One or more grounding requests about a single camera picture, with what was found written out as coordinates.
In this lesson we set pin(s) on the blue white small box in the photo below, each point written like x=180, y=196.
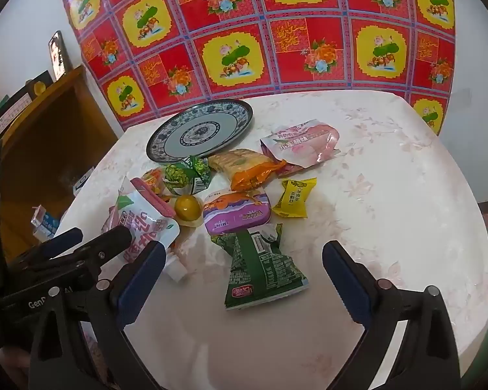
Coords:
x=84, y=178

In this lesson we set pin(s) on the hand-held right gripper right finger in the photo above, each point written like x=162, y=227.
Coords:
x=349, y=282

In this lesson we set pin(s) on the orange lidded jelly cup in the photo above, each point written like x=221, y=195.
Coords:
x=154, y=178

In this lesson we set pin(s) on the red floral printed cloth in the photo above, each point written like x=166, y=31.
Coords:
x=268, y=48

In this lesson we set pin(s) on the pink peach jelly pouch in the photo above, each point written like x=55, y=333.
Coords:
x=305, y=144

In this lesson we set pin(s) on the black box with white label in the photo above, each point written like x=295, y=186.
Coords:
x=16, y=105

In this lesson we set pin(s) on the small green triangular packet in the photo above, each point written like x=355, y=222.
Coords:
x=183, y=176

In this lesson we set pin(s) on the yellow jelly cup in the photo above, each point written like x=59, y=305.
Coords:
x=187, y=208

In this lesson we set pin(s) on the wooden cabinet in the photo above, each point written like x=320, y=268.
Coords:
x=57, y=138

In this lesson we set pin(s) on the purple jelly cup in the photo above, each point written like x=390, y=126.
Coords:
x=238, y=213

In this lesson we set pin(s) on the orange cracker packet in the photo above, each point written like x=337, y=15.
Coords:
x=244, y=166

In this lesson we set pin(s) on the blue patterned plate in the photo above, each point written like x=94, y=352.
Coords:
x=195, y=134

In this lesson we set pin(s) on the yellow candy packet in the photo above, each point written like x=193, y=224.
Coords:
x=295, y=197

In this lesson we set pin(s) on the blue white carton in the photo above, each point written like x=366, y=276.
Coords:
x=44, y=221

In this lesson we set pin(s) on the framed picture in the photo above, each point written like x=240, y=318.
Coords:
x=58, y=57

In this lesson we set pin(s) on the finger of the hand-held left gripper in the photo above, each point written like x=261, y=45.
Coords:
x=61, y=241
x=101, y=248

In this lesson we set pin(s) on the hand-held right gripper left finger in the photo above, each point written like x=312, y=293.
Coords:
x=142, y=280

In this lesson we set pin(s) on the pink white spouted pouch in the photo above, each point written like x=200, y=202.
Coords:
x=146, y=225

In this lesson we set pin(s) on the large green snack packet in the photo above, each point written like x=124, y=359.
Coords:
x=260, y=268

